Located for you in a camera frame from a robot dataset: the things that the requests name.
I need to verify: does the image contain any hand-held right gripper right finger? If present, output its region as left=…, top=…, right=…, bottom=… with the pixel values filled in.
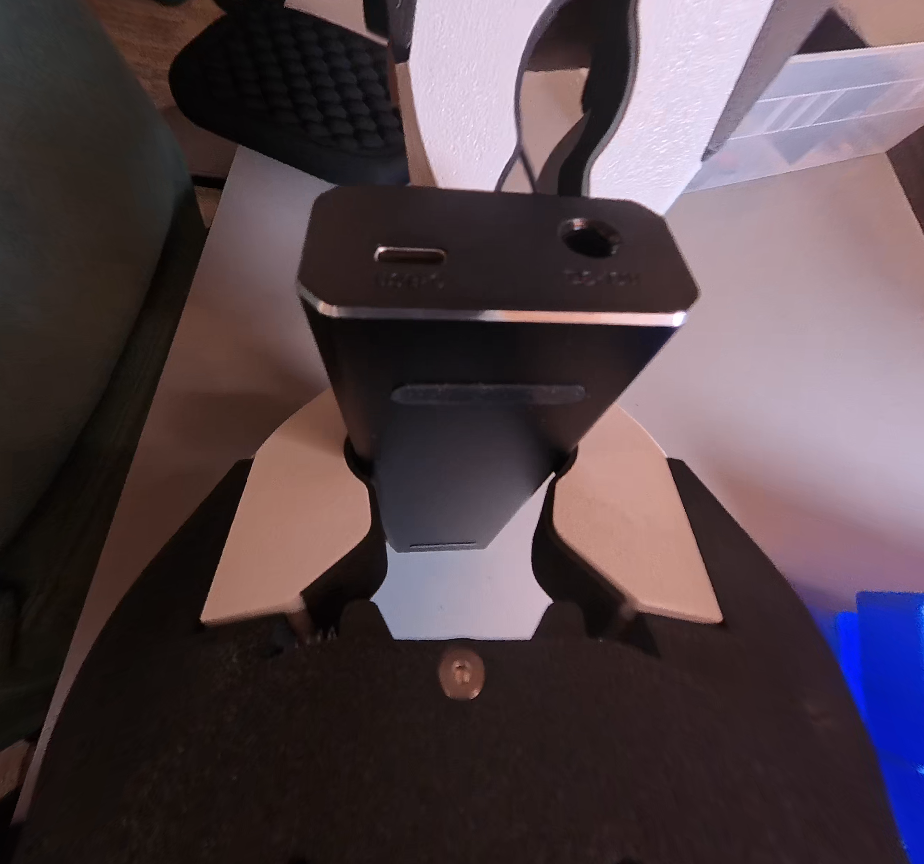
left=532, top=402, right=724, bottom=627

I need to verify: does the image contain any black multi-port usb hub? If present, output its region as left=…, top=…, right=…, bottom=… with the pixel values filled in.
left=296, top=184, right=700, bottom=553

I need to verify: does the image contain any black forearm pad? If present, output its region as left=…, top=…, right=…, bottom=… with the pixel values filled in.
left=169, top=0, right=409, bottom=185

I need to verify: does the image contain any black flat box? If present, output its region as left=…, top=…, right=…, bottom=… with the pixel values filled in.
left=797, top=6, right=878, bottom=56

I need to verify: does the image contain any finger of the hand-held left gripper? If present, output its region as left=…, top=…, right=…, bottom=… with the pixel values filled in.
left=396, top=0, right=582, bottom=192
left=559, top=0, right=863, bottom=217

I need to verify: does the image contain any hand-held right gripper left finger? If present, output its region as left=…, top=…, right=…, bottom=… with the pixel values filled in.
left=200, top=391, right=391, bottom=637

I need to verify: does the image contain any clear plastic bin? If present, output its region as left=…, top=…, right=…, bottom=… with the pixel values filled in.
left=682, top=41, right=924, bottom=193

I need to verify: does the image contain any blue plastic bin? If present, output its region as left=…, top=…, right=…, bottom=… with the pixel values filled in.
left=808, top=590, right=924, bottom=843

